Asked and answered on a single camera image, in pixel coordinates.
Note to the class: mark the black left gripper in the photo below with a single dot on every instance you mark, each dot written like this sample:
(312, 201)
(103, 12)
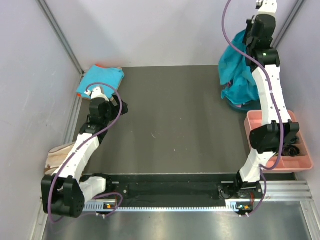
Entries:
(116, 108)

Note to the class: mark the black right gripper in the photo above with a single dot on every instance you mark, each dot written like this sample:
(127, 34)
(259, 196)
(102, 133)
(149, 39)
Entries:
(248, 26)

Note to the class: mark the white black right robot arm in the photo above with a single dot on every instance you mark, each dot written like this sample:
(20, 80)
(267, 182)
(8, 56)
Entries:
(277, 128)

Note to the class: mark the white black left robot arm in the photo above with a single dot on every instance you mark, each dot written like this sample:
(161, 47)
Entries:
(65, 192)

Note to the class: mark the beige cloth bag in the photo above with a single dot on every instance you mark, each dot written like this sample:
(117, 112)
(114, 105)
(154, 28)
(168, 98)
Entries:
(56, 157)

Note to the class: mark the teal plastic basket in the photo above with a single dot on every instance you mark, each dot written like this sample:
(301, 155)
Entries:
(245, 107)

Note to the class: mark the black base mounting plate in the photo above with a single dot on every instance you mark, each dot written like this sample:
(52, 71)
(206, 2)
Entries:
(179, 190)

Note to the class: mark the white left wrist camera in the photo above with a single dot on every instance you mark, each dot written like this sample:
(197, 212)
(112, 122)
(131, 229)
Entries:
(97, 92)

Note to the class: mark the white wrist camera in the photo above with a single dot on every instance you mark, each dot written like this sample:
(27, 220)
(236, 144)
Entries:
(266, 7)
(97, 92)

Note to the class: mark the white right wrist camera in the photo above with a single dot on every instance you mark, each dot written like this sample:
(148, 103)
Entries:
(266, 7)

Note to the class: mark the aluminium frame rail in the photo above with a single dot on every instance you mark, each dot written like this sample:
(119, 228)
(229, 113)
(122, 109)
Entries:
(45, 8)

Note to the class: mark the white slotted cable duct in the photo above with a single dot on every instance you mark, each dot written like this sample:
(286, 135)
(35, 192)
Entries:
(107, 206)

